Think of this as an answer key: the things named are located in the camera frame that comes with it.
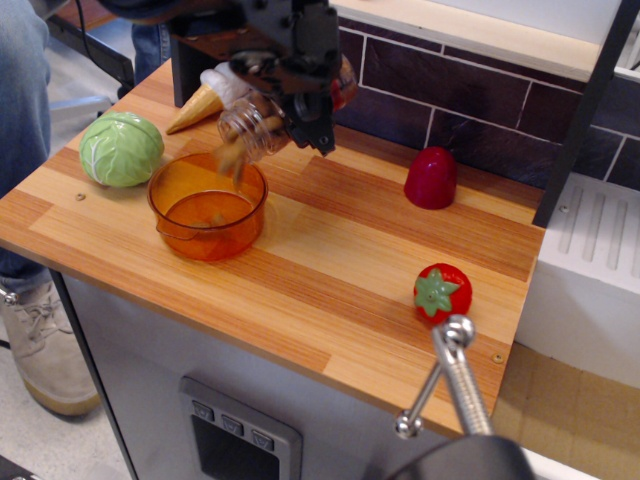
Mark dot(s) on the grey oven control panel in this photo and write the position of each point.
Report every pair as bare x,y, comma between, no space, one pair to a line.
232,440

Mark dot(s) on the black shelf post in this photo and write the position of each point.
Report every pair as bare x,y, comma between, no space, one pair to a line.
601,75

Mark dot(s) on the beige suede shoe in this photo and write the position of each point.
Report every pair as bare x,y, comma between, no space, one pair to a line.
47,354

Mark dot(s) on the orange transparent plastic pot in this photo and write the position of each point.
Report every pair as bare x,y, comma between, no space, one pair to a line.
171,192

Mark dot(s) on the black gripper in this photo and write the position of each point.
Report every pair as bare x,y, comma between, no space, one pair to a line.
290,49

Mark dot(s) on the clear almond jar red label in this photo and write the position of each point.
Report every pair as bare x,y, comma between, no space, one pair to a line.
258,125

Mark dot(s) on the red toy strawberry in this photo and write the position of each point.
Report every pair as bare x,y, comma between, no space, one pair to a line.
441,290

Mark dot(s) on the green toy cabbage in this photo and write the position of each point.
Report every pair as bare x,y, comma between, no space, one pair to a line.
121,149

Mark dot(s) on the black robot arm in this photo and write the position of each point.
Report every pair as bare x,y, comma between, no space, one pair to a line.
209,24

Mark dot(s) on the almonds in pot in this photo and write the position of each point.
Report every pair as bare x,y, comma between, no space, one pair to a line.
225,165

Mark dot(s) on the toy ice cream cone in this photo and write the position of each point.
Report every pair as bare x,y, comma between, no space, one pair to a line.
219,88

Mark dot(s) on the blue jeans leg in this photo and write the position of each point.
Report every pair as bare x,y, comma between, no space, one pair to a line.
152,47
25,74

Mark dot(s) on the dark red dome cap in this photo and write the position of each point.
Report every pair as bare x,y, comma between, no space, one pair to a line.
432,179

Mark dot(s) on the metal clamp screw handle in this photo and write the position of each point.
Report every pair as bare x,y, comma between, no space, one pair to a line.
450,340

